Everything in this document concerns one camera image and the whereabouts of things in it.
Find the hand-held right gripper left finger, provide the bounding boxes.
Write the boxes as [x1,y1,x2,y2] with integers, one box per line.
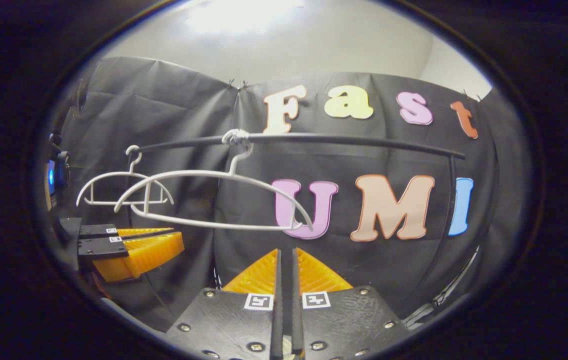
[166,248,284,360]

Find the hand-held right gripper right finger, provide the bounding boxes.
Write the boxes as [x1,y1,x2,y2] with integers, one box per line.
[291,247,409,360]

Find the white hanger with hook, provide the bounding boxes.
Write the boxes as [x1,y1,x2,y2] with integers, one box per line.
[114,129,314,232]

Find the white plastic hanger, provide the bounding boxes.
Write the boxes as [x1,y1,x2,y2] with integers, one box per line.
[76,145,175,207]

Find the black clothes rack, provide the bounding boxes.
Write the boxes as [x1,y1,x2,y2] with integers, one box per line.
[125,132,467,301]

